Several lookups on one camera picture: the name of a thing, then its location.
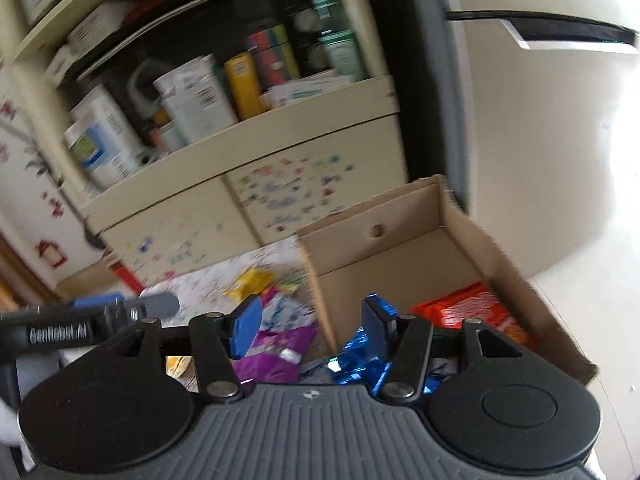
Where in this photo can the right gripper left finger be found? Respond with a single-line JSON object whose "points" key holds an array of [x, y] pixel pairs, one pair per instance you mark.
{"points": [[219, 339]]}

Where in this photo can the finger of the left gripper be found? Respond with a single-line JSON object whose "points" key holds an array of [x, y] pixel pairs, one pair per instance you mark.
{"points": [[80, 323]]}

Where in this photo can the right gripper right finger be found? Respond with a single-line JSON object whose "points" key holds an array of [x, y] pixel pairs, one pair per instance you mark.
{"points": [[403, 343]]}

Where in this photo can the blue foil snack bag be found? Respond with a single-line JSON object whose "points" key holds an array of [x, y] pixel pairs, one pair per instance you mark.
{"points": [[357, 364]]}

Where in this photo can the purple snack bag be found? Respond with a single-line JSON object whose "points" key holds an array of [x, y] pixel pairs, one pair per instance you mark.
{"points": [[275, 357]]}

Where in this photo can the yellow snack packet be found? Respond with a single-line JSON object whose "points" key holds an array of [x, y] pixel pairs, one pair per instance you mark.
{"points": [[252, 281]]}

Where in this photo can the pink white snack packet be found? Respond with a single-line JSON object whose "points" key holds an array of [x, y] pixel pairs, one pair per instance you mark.
{"points": [[284, 312]]}

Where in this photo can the red orange snack bag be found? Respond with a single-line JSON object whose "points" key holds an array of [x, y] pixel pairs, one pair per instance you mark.
{"points": [[473, 301]]}

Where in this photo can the floral tablecloth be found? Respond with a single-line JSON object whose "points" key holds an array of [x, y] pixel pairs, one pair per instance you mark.
{"points": [[202, 291]]}

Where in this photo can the red box on floor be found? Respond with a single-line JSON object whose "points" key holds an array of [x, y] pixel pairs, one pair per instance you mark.
{"points": [[126, 276]]}

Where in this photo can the cardboard box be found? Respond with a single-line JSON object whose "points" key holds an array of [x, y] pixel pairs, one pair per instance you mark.
{"points": [[411, 245]]}

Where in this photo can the white blue box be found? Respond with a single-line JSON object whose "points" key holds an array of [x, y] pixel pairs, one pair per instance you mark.
{"points": [[102, 140]]}

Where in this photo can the cream cabinet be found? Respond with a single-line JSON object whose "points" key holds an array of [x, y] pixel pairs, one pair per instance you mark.
{"points": [[234, 191]]}

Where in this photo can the white carton on shelf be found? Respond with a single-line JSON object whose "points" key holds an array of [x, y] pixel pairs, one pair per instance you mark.
{"points": [[195, 99]]}

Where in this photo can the yellow box on shelf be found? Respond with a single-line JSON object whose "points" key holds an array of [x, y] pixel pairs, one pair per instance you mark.
{"points": [[244, 85]]}

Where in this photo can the beige refrigerator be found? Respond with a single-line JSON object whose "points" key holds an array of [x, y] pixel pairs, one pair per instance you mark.
{"points": [[529, 93]]}

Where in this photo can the green glass bottle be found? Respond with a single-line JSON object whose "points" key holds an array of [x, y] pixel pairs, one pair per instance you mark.
{"points": [[339, 40]]}

